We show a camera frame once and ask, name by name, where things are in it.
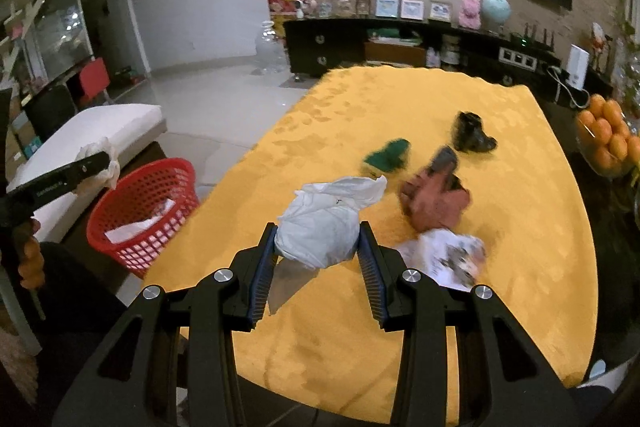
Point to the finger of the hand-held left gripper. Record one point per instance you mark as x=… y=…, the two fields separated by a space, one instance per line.
x=92 y=164

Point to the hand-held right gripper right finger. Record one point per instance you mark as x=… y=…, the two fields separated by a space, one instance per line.
x=372 y=272

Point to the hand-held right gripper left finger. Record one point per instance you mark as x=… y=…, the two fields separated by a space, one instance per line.
x=262 y=277

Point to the white tissue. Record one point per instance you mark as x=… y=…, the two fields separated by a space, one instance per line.
x=107 y=176

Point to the white plastic bag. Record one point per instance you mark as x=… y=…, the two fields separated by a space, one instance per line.
x=320 y=227

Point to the white paper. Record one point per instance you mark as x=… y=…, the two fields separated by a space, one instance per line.
x=135 y=227

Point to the brown bag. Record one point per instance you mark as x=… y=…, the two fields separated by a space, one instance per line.
x=435 y=207

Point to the red plastic mesh basket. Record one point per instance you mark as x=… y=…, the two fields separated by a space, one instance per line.
x=145 y=252

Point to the black plastic bag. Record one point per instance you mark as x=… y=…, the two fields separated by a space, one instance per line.
x=470 y=132

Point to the person's left hand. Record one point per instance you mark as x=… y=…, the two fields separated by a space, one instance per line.
x=30 y=257

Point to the white cushioned bench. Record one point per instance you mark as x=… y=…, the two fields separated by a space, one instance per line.
x=100 y=127

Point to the black chair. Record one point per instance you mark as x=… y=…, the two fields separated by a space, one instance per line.
x=50 y=107

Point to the red chair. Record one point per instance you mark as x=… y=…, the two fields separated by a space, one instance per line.
x=95 y=77

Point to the yellow table cloth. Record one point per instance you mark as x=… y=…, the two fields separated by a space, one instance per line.
x=350 y=117

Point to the clear water jug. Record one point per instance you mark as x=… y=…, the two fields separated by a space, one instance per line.
x=270 y=49

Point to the black television cabinet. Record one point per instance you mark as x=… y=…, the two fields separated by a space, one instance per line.
x=310 y=52

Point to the white socket panel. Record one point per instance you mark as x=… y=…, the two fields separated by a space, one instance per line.
x=517 y=57

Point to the small pink figurine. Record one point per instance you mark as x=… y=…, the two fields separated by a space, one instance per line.
x=306 y=8

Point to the glass snow globe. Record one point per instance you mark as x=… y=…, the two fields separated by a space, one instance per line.
x=344 y=7

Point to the pile of oranges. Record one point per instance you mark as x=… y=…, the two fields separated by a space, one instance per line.
x=607 y=132

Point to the pink plush toy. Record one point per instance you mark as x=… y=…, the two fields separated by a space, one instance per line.
x=470 y=9

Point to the black wifi router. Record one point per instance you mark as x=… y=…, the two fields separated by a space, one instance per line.
x=535 y=42

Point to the pale blue globe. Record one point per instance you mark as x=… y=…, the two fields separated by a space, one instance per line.
x=496 y=7

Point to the white red figurine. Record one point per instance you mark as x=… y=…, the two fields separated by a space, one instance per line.
x=598 y=39

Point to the potted plant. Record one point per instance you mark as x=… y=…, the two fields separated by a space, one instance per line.
x=625 y=17

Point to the blue picture frame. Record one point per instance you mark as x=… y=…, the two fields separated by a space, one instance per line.
x=386 y=8

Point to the white picture frame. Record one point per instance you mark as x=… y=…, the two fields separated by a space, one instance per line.
x=440 y=11
x=412 y=10

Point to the small dark picture frame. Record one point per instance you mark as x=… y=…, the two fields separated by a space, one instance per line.
x=363 y=7

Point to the white wall device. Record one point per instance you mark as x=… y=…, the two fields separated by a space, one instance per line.
x=578 y=67

